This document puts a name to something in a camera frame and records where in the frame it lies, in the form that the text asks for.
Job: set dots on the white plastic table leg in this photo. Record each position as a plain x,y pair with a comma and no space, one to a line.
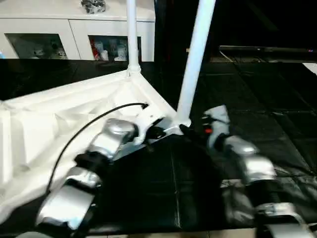
195,59
132,34

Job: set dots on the white plastic table top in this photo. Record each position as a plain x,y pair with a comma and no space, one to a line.
54,124

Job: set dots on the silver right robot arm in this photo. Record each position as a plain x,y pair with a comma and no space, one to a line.
252,173

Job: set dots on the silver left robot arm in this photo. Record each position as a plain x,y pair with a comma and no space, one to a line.
89,173

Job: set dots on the black work mat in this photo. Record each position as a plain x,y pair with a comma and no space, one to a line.
173,188

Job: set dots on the long black bar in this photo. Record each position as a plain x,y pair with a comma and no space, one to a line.
267,49

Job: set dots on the large black cabinet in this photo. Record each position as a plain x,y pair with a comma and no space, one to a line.
257,22

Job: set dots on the white board strip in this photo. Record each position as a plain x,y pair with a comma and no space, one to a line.
312,68

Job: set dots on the small dark figurines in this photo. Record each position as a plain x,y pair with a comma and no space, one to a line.
47,50

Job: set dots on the white glass-door cabinet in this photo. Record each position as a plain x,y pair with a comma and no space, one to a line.
69,27

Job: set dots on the small grey metal object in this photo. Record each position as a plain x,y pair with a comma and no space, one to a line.
93,5

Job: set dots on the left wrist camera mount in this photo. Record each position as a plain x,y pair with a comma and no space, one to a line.
147,121

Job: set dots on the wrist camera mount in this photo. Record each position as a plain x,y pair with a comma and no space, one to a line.
147,121
217,121

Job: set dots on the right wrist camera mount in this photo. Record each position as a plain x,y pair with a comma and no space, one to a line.
217,121

